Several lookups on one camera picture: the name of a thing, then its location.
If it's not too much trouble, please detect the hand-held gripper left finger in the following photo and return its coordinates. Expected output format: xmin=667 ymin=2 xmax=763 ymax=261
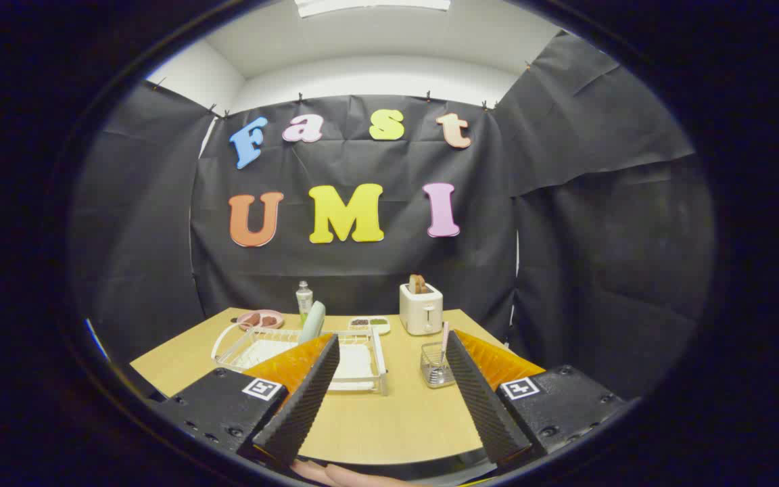
xmin=156 ymin=333 xmax=341 ymax=471

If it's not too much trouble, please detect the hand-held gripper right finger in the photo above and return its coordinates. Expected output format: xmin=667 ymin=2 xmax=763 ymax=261
xmin=445 ymin=329 xmax=627 ymax=467

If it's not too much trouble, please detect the metal wire basket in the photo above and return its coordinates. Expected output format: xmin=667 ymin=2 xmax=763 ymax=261
xmin=420 ymin=342 xmax=458 ymax=390

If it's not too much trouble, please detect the white wire dish rack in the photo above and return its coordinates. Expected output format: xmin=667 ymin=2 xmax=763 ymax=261
xmin=211 ymin=321 xmax=390 ymax=396

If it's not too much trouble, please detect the pink handled metal spoon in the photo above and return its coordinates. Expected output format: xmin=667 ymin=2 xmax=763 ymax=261
xmin=430 ymin=322 xmax=451 ymax=385

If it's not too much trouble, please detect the light green plate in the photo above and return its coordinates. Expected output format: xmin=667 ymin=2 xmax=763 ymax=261
xmin=298 ymin=300 xmax=327 ymax=344

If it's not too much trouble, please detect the pink plate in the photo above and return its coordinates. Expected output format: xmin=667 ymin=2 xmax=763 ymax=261
xmin=237 ymin=309 xmax=285 ymax=331

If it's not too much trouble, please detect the white two-compartment dish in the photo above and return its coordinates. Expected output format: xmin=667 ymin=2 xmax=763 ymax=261
xmin=348 ymin=317 xmax=392 ymax=335

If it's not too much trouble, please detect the clear bottle green label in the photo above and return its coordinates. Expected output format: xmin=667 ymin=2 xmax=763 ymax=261
xmin=296 ymin=281 xmax=314 ymax=325

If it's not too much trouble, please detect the cream toaster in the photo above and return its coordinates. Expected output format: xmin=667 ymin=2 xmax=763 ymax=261
xmin=400 ymin=283 xmax=444 ymax=336

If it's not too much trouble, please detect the black backdrop cloth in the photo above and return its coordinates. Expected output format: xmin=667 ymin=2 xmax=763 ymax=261
xmin=68 ymin=30 xmax=715 ymax=400

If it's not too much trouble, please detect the ceiling light panel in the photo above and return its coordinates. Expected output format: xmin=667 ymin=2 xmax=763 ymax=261
xmin=295 ymin=0 xmax=452 ymax=18

